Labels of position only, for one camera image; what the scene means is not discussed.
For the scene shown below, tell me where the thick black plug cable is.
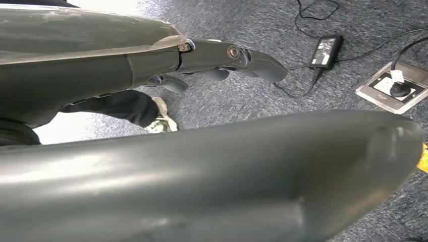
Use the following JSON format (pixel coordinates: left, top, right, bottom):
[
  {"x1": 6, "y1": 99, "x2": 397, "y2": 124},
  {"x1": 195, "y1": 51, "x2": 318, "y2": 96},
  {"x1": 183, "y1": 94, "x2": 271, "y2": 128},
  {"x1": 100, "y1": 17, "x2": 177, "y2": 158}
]
[{"x1": 391, "y1": 35, "x2": 428, "y2": 73}]

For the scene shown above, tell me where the thin black looped cable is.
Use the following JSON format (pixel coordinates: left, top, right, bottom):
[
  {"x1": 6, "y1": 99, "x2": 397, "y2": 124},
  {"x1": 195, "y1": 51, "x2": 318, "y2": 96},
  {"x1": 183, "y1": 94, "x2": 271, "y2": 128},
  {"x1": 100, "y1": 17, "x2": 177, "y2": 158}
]
[{"x1": 294, "y1": 0, "x2": 340, "y2": 38}]

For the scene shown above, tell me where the silver floor socket box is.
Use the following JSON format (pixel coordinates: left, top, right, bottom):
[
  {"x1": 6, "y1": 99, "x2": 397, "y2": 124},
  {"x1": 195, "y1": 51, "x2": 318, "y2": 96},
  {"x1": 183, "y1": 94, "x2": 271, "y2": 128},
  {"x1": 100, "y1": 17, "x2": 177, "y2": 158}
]
[{"x1": 355, "y1": 60, "x2": 428, "y2": 115}]

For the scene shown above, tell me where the white plug tag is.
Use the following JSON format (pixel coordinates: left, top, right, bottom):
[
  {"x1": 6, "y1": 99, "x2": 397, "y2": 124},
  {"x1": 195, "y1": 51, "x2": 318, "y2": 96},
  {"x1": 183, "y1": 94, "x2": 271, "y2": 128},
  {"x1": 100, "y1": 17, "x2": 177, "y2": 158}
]
[{"x1": 390, "y1": 69, "x2": 405, "y2": 84}]

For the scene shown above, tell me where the black power adapter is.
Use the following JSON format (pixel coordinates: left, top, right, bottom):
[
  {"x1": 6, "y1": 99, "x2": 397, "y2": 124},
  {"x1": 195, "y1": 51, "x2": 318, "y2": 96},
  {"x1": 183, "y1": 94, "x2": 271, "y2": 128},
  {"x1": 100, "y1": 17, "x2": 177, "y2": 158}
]
[{"x1": 309, "y1": 35, "x2": 344, "y2": 71}]

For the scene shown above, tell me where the black round plug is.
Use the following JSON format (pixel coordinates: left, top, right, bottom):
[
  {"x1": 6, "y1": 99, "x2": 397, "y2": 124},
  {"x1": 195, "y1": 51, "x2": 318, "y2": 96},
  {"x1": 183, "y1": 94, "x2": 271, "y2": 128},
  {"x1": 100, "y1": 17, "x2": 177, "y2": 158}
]
[{"x1": 389, "y1": 82, "x2": 412, "y2": 98}]

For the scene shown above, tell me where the person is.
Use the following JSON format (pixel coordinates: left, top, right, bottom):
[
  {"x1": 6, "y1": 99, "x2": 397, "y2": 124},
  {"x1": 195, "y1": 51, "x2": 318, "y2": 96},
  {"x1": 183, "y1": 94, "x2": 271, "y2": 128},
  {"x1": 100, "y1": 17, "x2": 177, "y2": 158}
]
[{"x1": 62, "y1": 89, "x2": 179, "y2": 134}]

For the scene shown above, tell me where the person's pale shoe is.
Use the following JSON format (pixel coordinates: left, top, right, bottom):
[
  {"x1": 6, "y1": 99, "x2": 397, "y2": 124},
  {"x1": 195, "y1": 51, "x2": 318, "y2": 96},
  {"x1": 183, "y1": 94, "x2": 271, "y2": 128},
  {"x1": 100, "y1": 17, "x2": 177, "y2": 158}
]
[{"x1": 145, "y1": 97, "x2": 179, "y2": 134}]

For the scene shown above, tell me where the thin black adapter cable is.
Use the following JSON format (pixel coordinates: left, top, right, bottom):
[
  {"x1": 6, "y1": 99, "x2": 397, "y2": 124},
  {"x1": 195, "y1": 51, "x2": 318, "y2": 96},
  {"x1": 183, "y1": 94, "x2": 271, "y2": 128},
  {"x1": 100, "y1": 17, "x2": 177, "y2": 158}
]
[{"x1": 273, "y1": 27, "x2": 428, "y2": 99}]

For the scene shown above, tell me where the yellow floor tape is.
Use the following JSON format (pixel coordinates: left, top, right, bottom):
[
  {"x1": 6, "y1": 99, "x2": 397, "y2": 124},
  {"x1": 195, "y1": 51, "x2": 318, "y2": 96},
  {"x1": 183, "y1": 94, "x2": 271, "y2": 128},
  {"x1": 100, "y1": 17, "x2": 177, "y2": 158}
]
[{"x1": 416, "y1": 143, "x2": 428, "y2": 174}]

